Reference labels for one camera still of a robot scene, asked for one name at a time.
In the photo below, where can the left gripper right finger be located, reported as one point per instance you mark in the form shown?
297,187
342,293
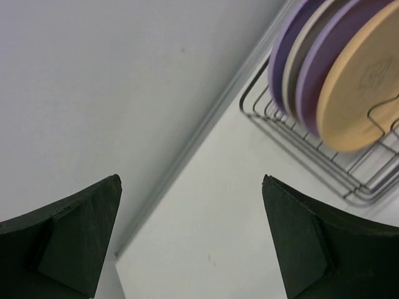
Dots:
324,252

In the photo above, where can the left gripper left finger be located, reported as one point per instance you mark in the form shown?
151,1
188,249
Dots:
58,251

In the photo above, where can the cream plate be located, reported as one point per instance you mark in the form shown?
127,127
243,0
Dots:
300,48

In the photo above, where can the orange plate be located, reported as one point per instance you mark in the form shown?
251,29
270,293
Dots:
358,103

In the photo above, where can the purple plate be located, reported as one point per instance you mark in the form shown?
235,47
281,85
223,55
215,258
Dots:
283,45
340,26

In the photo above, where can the aluminium frame rail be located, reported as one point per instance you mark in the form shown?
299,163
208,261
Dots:
157,190

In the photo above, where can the wire dish rack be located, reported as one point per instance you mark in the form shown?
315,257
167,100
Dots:
360,178

